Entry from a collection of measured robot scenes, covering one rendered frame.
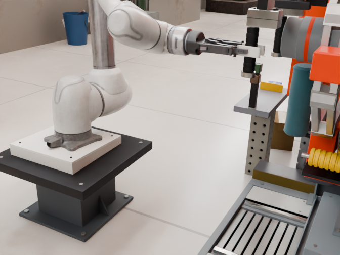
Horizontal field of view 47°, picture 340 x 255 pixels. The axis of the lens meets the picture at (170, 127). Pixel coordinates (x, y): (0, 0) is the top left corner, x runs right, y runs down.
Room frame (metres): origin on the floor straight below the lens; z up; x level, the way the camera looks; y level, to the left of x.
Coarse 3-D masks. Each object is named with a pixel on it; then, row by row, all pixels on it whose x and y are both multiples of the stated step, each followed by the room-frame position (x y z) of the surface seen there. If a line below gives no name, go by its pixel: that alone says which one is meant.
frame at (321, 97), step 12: (336, 0) 1.00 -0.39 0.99; (336, 12) 0.97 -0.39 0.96; (324, 24) 0.98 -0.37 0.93; (336, 24) 0.97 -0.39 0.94; (324, 36) 0.98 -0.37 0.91; (324, 84) 0.99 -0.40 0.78; (336, 84) 0.96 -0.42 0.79; (312, 96) 0.98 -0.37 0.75; (324, 96) 0.97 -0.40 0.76; (336, 96) 0.95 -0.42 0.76; (312, 108) 1.01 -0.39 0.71; (324, 108) 0.98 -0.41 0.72; (336, 108) 1.26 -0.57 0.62; (312, 120) 1.05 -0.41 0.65; (324, 120) 1.22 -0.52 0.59; (336, 120) 1.15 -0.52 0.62; (312, 132) 1.11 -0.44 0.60; (324, 132) 1.09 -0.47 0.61
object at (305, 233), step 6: (318, 198) 1.42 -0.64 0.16; (318, 204) 1.39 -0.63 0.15; (312, 210) 1.34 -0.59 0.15; (312, 216) 1.31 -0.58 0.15; (306, 222) 1.24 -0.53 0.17; (312, 222) 1.27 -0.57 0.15; (306, 228) 1.23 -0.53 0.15; (306, 234) 1.19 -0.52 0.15; (300, 240) 1.13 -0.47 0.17; (306, 240) 1.16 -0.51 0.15; (300, 246) 1.12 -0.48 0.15; (294, 252) 1.06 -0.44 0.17; (300, 252) 1.09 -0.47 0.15
